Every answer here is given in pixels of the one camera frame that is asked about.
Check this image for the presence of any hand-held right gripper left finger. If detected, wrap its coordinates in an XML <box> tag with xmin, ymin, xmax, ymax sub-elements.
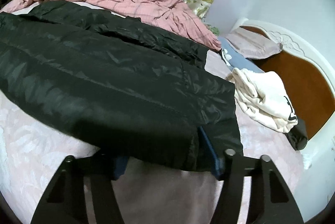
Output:
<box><xmin>30</xmin><ymin>154</ymin><xmax>129</xmax><ymax>224</ymax></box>

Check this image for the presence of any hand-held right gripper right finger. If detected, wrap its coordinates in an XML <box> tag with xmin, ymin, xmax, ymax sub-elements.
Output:
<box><xmin>197</xmin><ymin>126</ymin><xmax>305</xmax><ymax>224</ymax></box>

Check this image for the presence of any black puffer jacket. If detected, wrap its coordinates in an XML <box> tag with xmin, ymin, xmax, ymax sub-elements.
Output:
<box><xmin>0</xmin><ymin>0</ymin><xmax>244</xmax><ymax>173</ymax></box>

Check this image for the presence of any white garment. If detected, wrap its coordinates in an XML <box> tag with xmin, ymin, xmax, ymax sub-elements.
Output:
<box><xmin>225</xmin><ymin>67</ymin><xmax>299</xmax><ymax>133</ymax></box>

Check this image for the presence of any dark cloth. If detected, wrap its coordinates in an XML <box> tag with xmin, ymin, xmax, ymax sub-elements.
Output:
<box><xmin>285</xmin><ymin>119</ymin><xmax>309</xmax><ymax>151</ymax></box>

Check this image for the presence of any blue pillow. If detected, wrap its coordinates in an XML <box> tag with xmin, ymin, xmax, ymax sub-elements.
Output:
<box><xmin>218</xmin><ymin>36</ymin><xmax>265</xmax><ymax>74</ymax></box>

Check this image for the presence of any pink pillow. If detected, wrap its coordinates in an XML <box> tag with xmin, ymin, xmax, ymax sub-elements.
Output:
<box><xmin>225</xmin><ymin>28</ymin><xmax>283</xmax><ymax>59</ymax></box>

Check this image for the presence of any green floral cloth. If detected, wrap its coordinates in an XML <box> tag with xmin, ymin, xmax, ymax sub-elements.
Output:
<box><xmin>206</xmin><ymin>22</ymin><xmax>221</xmax><ymax>36</ymax></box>

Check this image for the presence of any pink checked quilt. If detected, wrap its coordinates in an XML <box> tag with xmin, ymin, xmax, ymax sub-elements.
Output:
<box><xmin>1</xmin><ymin>0</ymin><xmax>223</xmax><ymax>52</ymax></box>

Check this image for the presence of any wooden headboard with white frame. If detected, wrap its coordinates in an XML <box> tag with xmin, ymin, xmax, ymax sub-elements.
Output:
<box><xmin>237</xmin><ymin>18</ymin><xmax>335</xmax><ymax>169</ymax></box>

